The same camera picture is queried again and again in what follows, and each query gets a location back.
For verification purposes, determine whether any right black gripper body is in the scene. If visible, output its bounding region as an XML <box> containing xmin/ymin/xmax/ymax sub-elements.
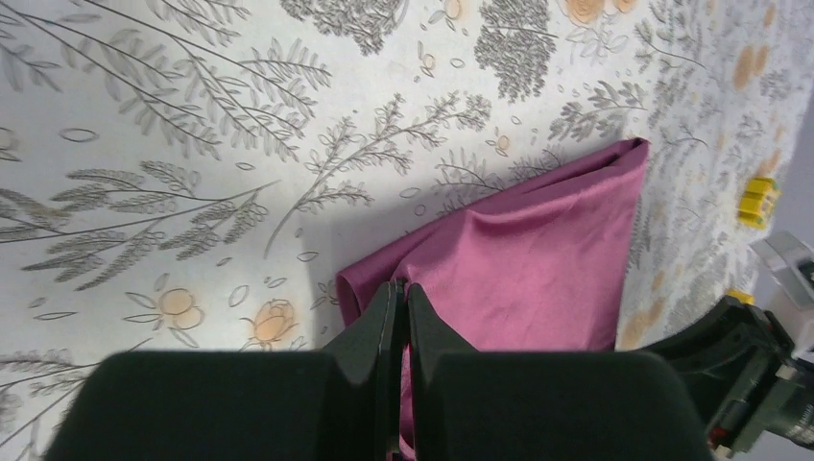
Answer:
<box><xmin>646</xmin><ymin>296</ymin><xmax>813</xmax><ymax>458</ymax></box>

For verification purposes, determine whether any yellow block at right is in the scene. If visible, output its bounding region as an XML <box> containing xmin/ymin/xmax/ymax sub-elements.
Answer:
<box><xmin>726</xmin><ymin>290</ymin><xmax>755</xmax><ymax>305</ymax></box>

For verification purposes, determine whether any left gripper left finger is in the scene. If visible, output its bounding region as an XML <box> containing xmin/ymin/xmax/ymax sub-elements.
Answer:
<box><xmin>46</xmin><ymin>281</ymin><xmax>405</xmax><ymax>460</ymax></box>

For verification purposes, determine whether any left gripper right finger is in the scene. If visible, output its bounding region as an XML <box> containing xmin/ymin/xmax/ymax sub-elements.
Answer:
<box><xmin>407</xmin><ymin>285</ymin><xmax>712</xmax><ymax>460</ymax></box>

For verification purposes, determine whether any purple satin napkin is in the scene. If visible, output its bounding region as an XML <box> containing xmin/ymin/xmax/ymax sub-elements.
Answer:
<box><xmin>335</xmin><ymin>136</ymin><xmax>651</xmax><ymax>461</ymax></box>

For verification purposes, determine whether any floral tablecloth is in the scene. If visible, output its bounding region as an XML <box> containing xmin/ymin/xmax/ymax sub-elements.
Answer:
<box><xmin>1</xmin><ymin>1</ymin><xmax>813</xmax><ymax>460</ymax></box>

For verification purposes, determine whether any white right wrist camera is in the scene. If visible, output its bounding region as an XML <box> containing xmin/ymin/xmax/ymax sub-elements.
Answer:
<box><xmin>751</xmin><ymin>230</ymin><xmax>813</xmax><ymax>363</ymax></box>

